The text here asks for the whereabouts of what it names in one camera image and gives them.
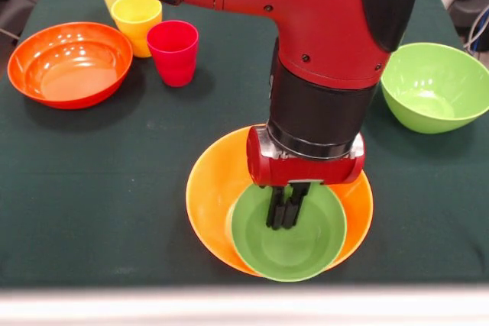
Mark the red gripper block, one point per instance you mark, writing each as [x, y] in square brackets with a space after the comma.
[305, 171]

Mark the small green bowl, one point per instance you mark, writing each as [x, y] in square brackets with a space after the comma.
[290, 249]

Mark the large orange bowl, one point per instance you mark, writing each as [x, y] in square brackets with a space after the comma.
[210, 196]

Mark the pink cup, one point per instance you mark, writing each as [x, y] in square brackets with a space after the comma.
[173, 59]

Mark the large green bowl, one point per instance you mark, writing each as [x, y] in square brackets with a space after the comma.
[431, 89]

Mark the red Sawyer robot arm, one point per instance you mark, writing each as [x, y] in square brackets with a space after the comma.
[305, 17]

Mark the dark green tablecloth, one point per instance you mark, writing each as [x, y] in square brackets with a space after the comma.
[114, 188]

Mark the yellow cup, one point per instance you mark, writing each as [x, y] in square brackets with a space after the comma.
[136, 20]

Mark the wide red-orange bowl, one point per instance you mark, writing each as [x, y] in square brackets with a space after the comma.
[70, 70]

